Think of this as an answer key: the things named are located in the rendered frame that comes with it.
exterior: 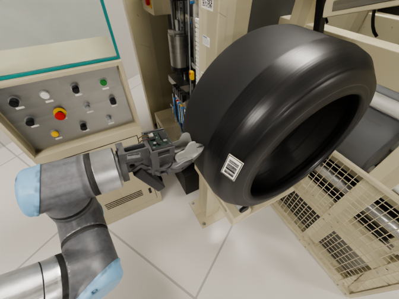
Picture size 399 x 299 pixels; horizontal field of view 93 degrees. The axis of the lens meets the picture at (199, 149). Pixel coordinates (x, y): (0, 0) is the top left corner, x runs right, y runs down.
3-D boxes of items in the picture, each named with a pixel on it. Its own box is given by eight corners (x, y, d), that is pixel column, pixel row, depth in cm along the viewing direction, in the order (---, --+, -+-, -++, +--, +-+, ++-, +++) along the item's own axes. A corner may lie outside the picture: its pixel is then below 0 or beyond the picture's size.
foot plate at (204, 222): (188, 202, 174) (188, 201, 172) (213, 190, 183) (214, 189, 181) (202, 228, 158) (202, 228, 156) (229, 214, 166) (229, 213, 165)
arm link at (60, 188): (35, 189, 41) (8, 159, 33) (99, 171, 46) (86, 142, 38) (34, 229, 35) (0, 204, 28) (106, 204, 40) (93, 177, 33)
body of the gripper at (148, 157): (178, 146, 40) (119, 162, 35) (177, 172, 46) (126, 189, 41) (165, 126, 45) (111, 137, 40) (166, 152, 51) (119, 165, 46)
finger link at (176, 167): (195, 162, 46) (160, 173, 42) (195, 166, 47) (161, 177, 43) (187, 149, 48) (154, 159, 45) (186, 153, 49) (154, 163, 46)
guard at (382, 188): (247, 177, 157) (270, 106, 106) (249, 177, 158) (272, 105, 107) (350, 298, 103) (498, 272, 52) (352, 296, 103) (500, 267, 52)
